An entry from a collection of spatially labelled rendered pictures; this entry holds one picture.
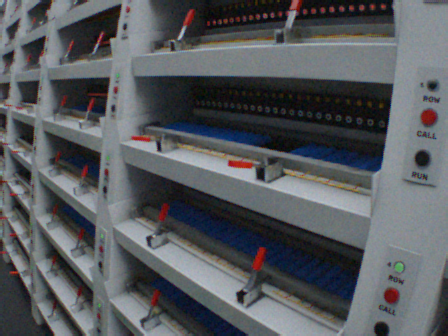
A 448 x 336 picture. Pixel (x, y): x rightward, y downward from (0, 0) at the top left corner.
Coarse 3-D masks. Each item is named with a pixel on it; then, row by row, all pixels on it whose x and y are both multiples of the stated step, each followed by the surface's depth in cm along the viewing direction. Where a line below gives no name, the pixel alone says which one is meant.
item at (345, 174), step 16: (144, 128) 86; (160, 128) 83; (192, 144) 73; (208, 144) 69; (224, 144) 66; (240, 144) 65; (240, 160) 61; (256, 160) 61; (288, 160) 56; (304, 160) 54; (320, 160) 53; (320, 176) 52; (336, 176) 50; (352, 176) 48; (368, 176) 46
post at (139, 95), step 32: (160, 0) 84; (192, 0) 90; (128, 64) 83; (128, 96) 84; (160, 96) 90; (192, 96) 96; (128, 192) 89; (96, 224) 94; (96, 256) 95; (128, 256) 92; (96, 288) 95; (96, 320) 96
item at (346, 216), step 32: (128, 128) 85; (288, 128) 72; (320, 128) 66; (128, 160) 84; (160, 160) 73; (192, 160) 67; (224, 160) 65; (224, 192) 60; (256, 192) 55; (288, 192) 50; (320, 192) 49; (352, 192) 48; (320, 224) 47; (352, 224) 43
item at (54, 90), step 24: (72, 0) 133; (48, 24) 137; (72, 24) 135; (96, 24) 142; (72, 48) 138; (48, 96) 136; (72, 96) 142; (48, 144) 139; (72, 144) 146; (48, 192) 143; (48, 240) 146
